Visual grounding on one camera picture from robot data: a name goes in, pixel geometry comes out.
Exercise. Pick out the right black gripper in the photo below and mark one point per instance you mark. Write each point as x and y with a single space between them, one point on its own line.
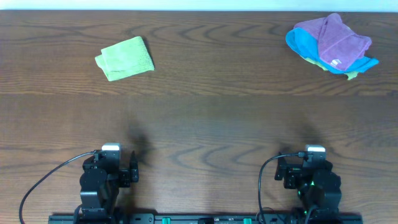
289 182

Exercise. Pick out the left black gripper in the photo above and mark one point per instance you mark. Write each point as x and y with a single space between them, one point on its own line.
127 177

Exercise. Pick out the purple cloth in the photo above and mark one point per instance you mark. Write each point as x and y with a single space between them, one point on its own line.
337 44

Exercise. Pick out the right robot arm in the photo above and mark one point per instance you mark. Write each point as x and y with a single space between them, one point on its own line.
318 188

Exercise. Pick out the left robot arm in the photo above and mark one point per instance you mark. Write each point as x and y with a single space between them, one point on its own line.
100 183

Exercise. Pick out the folded green cloth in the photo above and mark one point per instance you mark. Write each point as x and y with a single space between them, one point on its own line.
125 59

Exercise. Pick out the yellow-green cloth under pile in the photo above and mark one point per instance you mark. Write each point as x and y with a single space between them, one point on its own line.
350 75

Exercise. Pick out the blue cloth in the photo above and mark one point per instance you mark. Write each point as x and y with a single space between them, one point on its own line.
304 44

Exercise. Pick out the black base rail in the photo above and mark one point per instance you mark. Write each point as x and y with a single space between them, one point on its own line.
148 218

